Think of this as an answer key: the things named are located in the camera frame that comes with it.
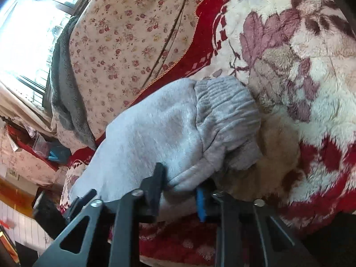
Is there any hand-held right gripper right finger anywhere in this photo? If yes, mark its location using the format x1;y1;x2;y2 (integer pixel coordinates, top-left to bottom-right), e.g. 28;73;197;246
196;184;320;267

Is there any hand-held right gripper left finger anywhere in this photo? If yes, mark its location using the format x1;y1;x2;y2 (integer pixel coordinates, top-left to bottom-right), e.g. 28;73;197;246
33;162;167;267

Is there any grey sweatshirt garment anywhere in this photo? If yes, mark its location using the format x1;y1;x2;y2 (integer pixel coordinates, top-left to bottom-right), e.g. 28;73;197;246
67;76;263;223

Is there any clear plastic box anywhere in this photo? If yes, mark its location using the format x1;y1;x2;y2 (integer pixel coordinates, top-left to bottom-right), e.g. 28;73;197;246
32;133;60;159

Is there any floral cloth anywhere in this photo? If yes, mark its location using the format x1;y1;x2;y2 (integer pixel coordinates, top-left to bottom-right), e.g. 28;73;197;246
0;126;67;185

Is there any grey fleece blanket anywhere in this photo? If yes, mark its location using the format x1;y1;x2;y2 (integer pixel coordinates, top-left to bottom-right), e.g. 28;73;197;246
50;15;98;149

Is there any red floral fleece blanket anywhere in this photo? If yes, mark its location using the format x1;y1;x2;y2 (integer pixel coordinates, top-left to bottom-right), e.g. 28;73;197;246
57;0;356;266

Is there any beige floral quilt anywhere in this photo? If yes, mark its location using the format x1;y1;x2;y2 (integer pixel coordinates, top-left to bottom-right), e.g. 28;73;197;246
57;0;220;151

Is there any window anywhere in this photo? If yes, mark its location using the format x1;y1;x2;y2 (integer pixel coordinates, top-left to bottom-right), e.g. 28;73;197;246
0;0;98;95

